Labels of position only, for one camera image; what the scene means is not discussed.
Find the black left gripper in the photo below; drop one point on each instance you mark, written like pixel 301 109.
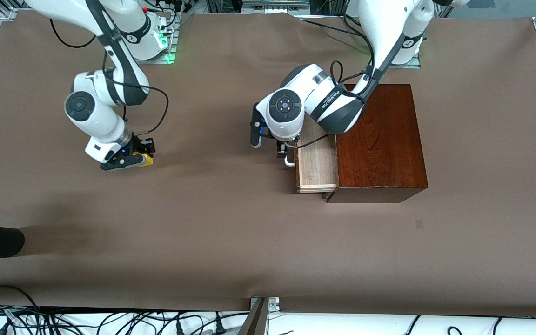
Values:
pixel 280 148

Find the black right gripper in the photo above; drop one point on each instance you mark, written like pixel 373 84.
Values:
pixel 141 145

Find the yellow cube block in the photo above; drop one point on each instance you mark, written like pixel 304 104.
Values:
pixel 147 160

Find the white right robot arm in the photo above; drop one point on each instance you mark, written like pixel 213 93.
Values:
pixel 93 109

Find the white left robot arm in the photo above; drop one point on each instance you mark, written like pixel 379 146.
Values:
pixel 324 100

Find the brown paper table cover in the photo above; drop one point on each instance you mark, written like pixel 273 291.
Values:
pixel 203 223

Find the dark brown wooden cabinet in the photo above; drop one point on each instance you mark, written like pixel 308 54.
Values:
pixel 382 144

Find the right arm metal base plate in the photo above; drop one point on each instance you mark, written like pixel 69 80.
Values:
pixel 171 51

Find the aluminium profile post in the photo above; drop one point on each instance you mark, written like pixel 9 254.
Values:
pixel 256 321

